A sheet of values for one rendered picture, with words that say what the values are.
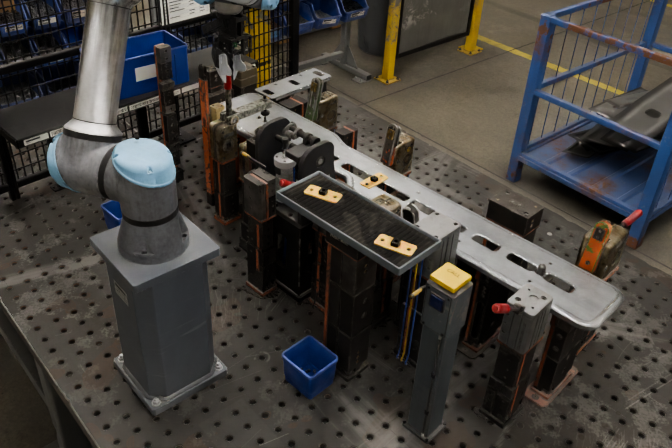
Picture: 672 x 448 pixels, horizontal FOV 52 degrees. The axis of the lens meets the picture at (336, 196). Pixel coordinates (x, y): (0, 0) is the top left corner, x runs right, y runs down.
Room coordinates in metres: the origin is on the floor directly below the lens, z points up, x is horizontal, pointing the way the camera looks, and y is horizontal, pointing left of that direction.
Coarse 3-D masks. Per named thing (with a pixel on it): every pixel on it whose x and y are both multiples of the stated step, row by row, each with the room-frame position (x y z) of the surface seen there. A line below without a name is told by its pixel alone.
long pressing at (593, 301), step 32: (256, 96) 2.12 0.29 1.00; (320, 128) 1.92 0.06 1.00; (352, 160) 1.73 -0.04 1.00; (384, 192) 1.57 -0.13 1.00; (416, 192) 1.58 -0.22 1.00; (480, 224) 1.45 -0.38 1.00; (480, 256) 1.32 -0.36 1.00; (544, 256) 1.33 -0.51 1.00; (512, 288) 1.21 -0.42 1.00; (544, 288) 1.21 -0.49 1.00; (576, 288) 1.22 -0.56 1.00; (608, 288) 1.22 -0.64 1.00; (576, 320) 1.11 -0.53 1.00
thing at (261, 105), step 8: (264, 96) 1.94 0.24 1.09; (248, 104) 1.91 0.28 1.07; (256, 104) 1.92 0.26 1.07; (264, 104) 1.92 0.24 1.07; (224, 112) 1.85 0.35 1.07; (232, 112) 1.87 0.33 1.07; (240, 112) 1.86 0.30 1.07; (248, 112) 1.88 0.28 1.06; (256, 112) 1.90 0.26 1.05; (264, 112) 1.94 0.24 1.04
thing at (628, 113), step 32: (608, 0) 3.63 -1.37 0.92; (544, 32) 3.26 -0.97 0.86; (576, 32) 3.14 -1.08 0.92; (544, 64) 3.27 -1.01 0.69; (640, 64) 4.02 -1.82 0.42; (544, 96) 3.20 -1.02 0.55; (640, 96) 3.41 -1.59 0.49; (576, 128) 3.62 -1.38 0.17; (608, 128) 3.40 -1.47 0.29; (640, 128) 3.02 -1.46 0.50; (512, 160) 3.28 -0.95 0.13; (544, 160) 3.24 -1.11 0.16; (576, 160) 3.26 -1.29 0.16; (608, 160) 3.27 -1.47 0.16; (640, 160) 3.28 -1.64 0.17; (608, 192) 2.95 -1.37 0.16; (640, 192) 2.97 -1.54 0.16; (640, 224) 2.71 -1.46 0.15
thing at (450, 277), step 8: (448, 264) 1.08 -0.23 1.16; (440, 272) 1.06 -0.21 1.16; (448, 272) 1.06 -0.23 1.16; (456, 272) 1.06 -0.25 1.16; (464, 272) 1.06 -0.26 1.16; (432, 280) 1.04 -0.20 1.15; (440, 280) 1.03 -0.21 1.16; (448, 280) 1.03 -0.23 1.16; (456, 280) 1.03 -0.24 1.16; (464, 280) 1.04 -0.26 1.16; (448, 288) 1.02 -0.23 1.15; (456, 288) 1.01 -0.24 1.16
